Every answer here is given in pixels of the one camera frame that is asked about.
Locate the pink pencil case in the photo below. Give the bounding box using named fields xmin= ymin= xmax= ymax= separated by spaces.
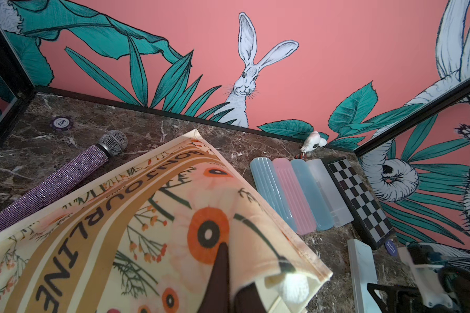
xmin=272 ymin=158 xmax=317 ymax=235

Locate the small purple round sticker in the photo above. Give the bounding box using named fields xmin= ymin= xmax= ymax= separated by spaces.
xmin=385 ymin=239 xmax=398 ymax=257

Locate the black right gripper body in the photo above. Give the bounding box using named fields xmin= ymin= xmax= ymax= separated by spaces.
xmin=367 ymin=243 xmax=470 ymax=312

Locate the purple glitter microphone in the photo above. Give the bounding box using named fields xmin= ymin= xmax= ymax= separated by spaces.
xmin=0 ymin=130 xmax=128 ymax=232

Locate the black white chessboard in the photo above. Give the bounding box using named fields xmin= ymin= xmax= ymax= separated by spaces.
xmin=325 ymin=159 xmax=395 ymax=250

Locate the light teal case in bag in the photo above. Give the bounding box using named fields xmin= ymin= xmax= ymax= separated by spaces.
xmin=249 ymin=157 xmax=297 ymax=232

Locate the purple poker chip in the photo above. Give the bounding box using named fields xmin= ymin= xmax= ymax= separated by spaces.
xmin=50 ymin=116 xmax=74 ymax=131

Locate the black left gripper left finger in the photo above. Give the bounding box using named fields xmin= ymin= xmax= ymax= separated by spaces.
xmin=198 ymin=243 xmax=230 ymax=313

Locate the translucent white pencil case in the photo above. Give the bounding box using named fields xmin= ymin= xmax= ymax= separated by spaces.
xmin=305 ymin=159 xmax=354 ymax=228

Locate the pale mint case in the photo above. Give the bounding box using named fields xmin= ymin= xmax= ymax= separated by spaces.
xmin=347 ymin=239 xmax=381 ymax=313

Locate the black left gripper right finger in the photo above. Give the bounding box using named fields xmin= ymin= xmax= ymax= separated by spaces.
xmin=234 ymin=283 xmax=266 ymax=313

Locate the small white toy figure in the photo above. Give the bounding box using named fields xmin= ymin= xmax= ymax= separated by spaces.
xmin=300 ymin=131 xmax=327 ymax=155

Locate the cream floral canvas tote bag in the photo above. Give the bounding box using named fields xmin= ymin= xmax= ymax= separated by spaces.
xmin=0 ymin=130 xmax=332 ymax=312

